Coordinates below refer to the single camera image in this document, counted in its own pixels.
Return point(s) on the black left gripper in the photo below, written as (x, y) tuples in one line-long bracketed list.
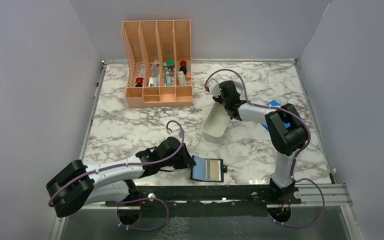
[(186, 161)]

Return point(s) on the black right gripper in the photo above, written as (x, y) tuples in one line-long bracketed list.
[(218, 99)]

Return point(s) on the black leather card holder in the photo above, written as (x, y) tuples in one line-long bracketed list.
[(199, 171)]

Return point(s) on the gold VIP card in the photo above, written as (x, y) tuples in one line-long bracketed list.
[(214, 170)]

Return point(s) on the white oblong plastic tray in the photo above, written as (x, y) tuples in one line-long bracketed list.
[(217, 120)]

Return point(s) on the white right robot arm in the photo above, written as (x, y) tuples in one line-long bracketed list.
[(287, 133)]

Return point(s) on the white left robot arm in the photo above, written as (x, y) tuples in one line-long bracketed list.
[(78, 184)]

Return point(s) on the red cap bottle right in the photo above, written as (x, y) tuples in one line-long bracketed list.
[(183, 67)]

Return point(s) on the red cap bottle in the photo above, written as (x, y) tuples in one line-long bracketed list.
[(183, 67), (139, 82)]

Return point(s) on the green cap bottle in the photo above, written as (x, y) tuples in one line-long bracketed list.
[(169, 67)]

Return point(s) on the orange plastic file organizer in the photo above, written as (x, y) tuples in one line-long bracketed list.
[(148, 45)]

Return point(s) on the red cap bottle left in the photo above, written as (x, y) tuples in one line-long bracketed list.
[(139, 82)]

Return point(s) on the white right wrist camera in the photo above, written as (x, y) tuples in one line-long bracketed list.
[(213, 88)]

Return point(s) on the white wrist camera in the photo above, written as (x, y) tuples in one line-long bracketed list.
[(177, 134), (213, 88)]

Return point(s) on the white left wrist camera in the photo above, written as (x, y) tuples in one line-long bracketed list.
[(177, 134)]

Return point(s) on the black metal base rail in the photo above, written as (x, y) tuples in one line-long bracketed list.
[(205, 201)]

